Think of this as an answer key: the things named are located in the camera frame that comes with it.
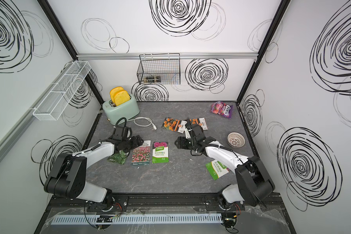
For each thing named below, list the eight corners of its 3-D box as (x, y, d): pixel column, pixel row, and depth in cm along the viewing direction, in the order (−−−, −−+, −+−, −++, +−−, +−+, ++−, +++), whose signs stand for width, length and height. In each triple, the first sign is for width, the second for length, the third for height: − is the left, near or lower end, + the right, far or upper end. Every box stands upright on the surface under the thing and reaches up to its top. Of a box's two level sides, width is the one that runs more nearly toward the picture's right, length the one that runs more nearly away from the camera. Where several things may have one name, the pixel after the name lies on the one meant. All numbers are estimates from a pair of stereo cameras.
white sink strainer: (225, 143, 99) (227, 139, 94) (228, 134, 103) (230, 130, 99) (241, 149, 96) (244, 145, 91) (243, 140, 101) (246, 135, 96)
